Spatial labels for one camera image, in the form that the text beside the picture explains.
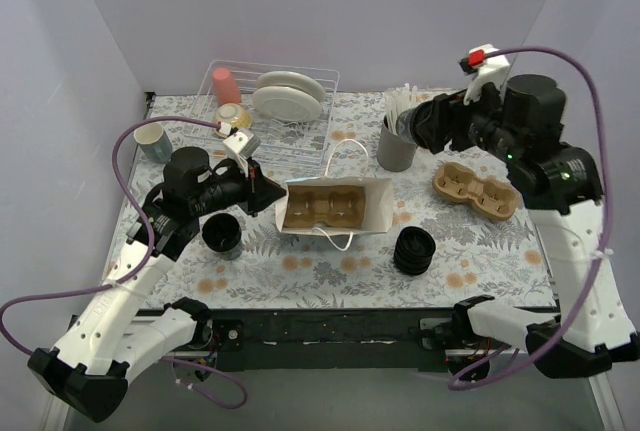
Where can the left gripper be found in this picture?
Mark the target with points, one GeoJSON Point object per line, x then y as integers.
{"type": "Point", "coordinates": [253, 188]}

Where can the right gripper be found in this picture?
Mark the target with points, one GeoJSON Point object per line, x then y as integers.
{"type": "Point", "coordinates": [454, 121]}

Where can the light blue paper bag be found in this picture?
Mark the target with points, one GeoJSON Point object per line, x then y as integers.
{"type": "Point", "coordinates": [379, 202]}

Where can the stack of black lids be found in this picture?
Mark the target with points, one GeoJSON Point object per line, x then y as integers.
{"type": "Point", "coordinates": [414, 251]}

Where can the dark coffee cup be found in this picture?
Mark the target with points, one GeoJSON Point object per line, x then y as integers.
{"type": "Point", "coordinates": [222, 234]}
{"type": "Point", "coordinates": [407, 126]}

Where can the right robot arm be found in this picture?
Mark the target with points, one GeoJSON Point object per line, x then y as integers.
{"type": "Point", "coordinates": [562, 192]}

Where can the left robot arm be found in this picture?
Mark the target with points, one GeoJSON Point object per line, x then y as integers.
{"type": "Point", "coordinates": [91, 366]}

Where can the floral table mat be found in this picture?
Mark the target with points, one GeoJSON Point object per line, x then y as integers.
{"type": "Point", "coordinates": [473, 256]}

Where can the grey straw holder cup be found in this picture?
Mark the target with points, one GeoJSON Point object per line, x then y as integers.
{"type": "Point", "coordinates": [394, 154]}

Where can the bundle of white straws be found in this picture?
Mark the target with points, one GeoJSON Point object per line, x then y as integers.
{"type": "Point", "coordinates": [399, 100]}

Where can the yellow patterned bowl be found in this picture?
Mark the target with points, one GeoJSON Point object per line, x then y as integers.
{"type": "Point", "coordinates": [232, 115]}

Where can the front white plate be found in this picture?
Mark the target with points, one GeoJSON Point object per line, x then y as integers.
{"type": "Point", "coordinates": [286, 104]}

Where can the white plate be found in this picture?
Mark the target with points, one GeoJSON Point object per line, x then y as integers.
{"type": "Point", "coordinates": [294, 80]}
{"type": "Point", "coordinates": [286, 104]}

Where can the brown cardboard cup carrier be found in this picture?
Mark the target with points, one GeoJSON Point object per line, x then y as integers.
{"type": "Point", "coordinates": [490, 198]}

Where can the pink plastic cup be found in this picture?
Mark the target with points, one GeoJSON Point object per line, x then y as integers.
{"type": "Point", "coordinates": [225, 87]}

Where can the rear white plate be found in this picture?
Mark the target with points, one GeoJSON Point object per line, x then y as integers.
{"type": "Point", "coordinates": [294, 80]}

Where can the small white mug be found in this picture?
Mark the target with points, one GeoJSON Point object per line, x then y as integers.
{"type": "Point", "coordinates": [154, 142]}

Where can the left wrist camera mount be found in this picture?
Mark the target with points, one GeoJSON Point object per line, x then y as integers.
{"type": "Point", "coordinates": [239, 144]}

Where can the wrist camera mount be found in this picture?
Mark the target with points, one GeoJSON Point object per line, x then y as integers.
{"type": "Point", "coordinates": [483, 70]}
{"type": "Point", "coordinates": [239, 144]}

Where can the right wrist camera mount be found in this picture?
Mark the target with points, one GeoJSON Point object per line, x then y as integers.
{"type": "Point", "coordinates": [483, 70]}

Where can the white wire dish rack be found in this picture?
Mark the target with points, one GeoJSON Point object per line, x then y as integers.
{"type": "Point", "coordinates": [302, 144]}

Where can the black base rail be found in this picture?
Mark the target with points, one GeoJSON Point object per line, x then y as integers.
{"type": "Point", "coordinates": [338, 338]}

